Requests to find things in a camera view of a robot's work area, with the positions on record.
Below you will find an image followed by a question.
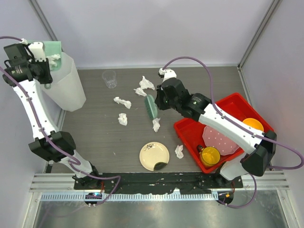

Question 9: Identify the green dustpan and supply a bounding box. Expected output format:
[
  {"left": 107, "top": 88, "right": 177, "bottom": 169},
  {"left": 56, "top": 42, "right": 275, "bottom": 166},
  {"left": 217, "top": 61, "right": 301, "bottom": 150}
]
[{"left": 42, "top": 41, "right": 63, "bottom": 90}]

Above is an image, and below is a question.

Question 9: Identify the red plastic tray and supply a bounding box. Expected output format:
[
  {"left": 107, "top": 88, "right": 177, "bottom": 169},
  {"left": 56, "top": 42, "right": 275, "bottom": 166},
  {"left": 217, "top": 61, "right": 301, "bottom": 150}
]
[{"left": 173, "top": 93, "right": 274, "bottom": 173}]

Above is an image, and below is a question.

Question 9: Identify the paper scrap back large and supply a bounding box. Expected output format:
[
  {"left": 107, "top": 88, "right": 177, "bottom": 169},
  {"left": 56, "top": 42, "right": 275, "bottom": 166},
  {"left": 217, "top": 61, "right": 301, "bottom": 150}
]
[{"left": 139, "top": 76, "right": 155, "bottom": 90}]

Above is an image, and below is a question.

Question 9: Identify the cream round plate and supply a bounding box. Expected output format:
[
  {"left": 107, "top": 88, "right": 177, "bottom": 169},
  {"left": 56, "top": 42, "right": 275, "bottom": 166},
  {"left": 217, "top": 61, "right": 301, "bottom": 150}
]
[{"left": 139, "top": 142, "right": 170, "bottom": 171}]

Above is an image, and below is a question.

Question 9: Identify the white cable duct strip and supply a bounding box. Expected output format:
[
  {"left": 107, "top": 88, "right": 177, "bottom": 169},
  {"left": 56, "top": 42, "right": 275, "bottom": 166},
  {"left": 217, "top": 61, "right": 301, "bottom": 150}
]
[{"left": 40, "top": 191, "right": 218, "bottom": 202}]

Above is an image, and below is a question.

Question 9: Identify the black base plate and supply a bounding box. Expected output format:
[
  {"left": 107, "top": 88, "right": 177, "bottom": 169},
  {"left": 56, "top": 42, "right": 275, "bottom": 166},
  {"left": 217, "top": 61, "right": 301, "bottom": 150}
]
[{"left": 74, "top": 172, "right": 244, "bottom": 194}]

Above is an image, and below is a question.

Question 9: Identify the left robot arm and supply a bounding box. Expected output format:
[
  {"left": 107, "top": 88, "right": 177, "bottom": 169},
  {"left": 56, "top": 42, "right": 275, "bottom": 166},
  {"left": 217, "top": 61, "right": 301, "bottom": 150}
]
[{"left": 2, "top": 42, "right": 101, "bottom": 190}]

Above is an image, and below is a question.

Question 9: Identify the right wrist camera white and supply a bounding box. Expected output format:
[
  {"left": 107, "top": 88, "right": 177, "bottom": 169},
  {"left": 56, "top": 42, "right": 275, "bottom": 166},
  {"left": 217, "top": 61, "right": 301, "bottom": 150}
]
[{"left": 158, "top": 68, "right": 177, "bottom": 82}]

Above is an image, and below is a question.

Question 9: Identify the pink dotted plate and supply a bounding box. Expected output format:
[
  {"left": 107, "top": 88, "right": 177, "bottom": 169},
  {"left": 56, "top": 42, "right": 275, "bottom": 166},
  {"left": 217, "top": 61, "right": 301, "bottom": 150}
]
[{"left": 202, "top": 126, "right": 239, "bottom": 156}]

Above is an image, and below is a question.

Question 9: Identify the orange bowl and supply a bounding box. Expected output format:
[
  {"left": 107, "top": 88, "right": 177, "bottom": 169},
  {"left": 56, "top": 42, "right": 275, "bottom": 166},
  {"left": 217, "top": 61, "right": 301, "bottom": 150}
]
[{"left": 243, "top": 118, "right": 264, "bottom": 131}]

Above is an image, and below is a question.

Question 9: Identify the clear plastic cup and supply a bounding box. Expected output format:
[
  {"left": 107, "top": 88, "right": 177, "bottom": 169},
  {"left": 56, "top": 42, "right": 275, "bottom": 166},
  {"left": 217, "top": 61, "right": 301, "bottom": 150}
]
[{"left": 102, "top": 70, "right": 117, "bottom": 88}]

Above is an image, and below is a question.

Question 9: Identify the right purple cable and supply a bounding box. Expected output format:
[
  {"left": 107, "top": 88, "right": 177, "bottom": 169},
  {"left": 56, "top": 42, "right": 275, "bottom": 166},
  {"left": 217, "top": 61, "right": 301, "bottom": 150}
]
[{"left": 161, "top": 56, "right": 304, "bottom": 209}]

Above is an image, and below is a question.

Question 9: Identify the yellow cup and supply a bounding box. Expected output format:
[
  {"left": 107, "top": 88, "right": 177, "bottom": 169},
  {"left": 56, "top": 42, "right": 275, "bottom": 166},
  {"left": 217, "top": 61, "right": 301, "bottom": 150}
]
[{"left": 197, "top": 145, "right": 220, "bottom": 167}]

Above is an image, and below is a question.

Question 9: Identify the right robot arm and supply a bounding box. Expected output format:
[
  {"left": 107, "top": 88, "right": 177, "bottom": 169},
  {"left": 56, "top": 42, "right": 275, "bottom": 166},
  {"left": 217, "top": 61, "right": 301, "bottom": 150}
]
[{"left": 155, "top": 78, "right": 277, "bottom": 188}]

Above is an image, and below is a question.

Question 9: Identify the paper scrap back small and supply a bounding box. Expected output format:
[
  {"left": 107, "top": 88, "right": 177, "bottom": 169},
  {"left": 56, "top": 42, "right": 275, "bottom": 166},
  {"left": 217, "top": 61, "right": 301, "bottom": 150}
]
[{"left": 134, "top": 87, "right": 147, "bottom": 97}]

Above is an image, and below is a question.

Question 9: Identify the green hand brush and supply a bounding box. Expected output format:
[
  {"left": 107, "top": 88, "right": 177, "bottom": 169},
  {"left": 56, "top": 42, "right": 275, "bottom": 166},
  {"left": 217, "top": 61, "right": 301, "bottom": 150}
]
[{"left": 144, "top": 95, "right": 158, "bottom": 120}]

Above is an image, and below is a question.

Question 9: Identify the white translucent trash bin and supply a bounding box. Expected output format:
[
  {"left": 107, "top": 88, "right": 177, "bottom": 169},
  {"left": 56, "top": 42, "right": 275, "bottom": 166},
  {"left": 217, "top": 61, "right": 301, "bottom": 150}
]
[{"left": 41, "top": 52, "right": 86, "bottom": 112}]

